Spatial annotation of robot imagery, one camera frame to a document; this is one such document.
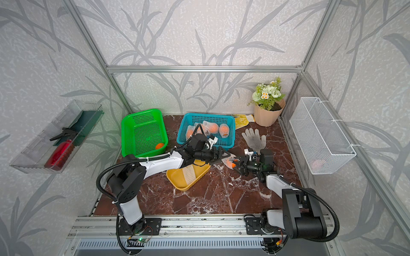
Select white foam net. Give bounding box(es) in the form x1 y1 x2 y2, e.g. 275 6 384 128
221 152 237 170
182 165 196 186

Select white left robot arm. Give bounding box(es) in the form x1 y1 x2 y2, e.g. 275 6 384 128
96 134 230 226

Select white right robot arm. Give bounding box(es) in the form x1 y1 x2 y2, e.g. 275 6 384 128
228 149 329 242

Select netted orange large left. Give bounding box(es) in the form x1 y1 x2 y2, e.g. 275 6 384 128
185 125 195 141

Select netted orange back left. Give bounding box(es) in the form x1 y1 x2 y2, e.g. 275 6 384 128
194 123 204 134

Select grey knit work glove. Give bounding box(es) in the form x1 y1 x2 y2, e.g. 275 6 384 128
241 128 267 153

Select teal plastic basket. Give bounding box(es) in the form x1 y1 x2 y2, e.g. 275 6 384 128
177 113 236 150

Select yellow plastic tray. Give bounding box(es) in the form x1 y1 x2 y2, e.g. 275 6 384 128
166 160 211 192

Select yellow dotted work glove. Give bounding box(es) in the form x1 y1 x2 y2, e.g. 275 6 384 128
232 114 255 130

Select beige ribbed flower pot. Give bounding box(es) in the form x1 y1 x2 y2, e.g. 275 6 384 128
254 99 286 127

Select green plastic basket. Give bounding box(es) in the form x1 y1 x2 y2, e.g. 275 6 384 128
121 109 169 157

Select white green artificial flowers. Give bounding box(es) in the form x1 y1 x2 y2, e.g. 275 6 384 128
249 77 285 112

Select dark green trowel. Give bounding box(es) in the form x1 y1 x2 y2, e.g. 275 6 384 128
69 111 104 147

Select pink object in wire basket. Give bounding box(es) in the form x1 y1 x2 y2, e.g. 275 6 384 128
310 160 326 172

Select white wire mesh basket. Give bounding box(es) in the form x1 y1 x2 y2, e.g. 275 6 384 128
289 97 357 175

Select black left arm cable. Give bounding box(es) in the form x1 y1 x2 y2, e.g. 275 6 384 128
95 123 206 256

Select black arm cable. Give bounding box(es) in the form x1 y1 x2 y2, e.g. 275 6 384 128
95 123 206 256
275 174 340 243

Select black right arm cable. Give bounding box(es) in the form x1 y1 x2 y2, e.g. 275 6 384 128
275 174 340 243

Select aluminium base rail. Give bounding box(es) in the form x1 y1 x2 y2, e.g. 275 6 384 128
59 214 337 256

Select clear plastic wall shelf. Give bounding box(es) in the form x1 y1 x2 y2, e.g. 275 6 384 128
10 100 104 174

